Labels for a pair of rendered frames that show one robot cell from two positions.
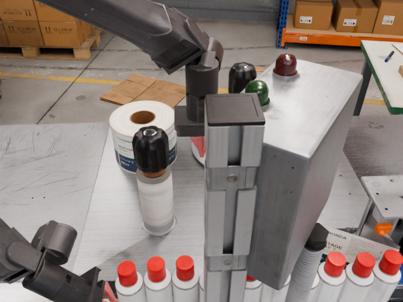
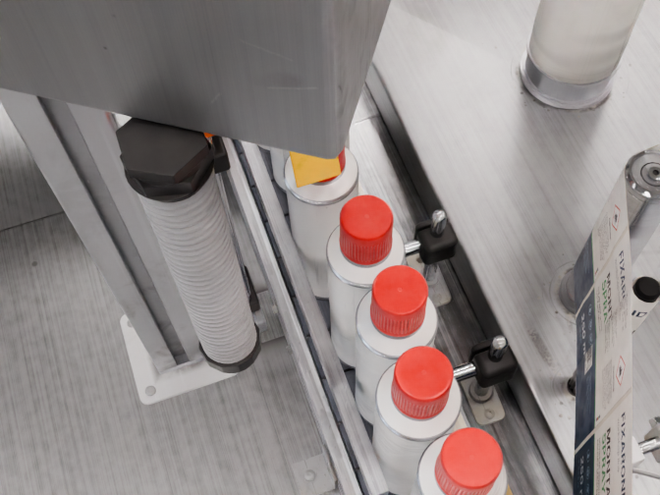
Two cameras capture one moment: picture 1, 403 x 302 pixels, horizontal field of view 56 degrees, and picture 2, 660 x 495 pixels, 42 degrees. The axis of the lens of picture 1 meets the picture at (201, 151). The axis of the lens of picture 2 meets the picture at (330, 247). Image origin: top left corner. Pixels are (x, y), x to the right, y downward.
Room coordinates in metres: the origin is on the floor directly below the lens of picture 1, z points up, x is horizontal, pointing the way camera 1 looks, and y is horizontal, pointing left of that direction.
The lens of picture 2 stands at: (0.33, -0.34, 1.54)
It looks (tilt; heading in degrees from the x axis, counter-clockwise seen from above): 62 degrees down; 76
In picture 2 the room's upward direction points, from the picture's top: 3 degrees counter-clockwise
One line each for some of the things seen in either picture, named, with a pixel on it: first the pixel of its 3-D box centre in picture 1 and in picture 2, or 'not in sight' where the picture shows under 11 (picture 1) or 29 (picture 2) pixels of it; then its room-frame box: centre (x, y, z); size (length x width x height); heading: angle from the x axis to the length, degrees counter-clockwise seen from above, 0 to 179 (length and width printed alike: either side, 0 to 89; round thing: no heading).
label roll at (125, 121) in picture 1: (144, 136); not in sight; (0.98, 0.18, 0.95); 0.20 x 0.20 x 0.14
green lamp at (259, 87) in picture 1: (256, 93); not in sight; (0.31, -0.05, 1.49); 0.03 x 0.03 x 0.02
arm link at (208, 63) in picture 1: (202, 74); not in sight; (0.60, 0.00, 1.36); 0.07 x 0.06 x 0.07; 172
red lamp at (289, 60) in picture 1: (285, 65); not in sight; (0.37, -0.09, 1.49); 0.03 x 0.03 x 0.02
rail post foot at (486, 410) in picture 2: not in sight; (480, 391); (0.50, -0.15, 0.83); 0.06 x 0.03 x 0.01; 91
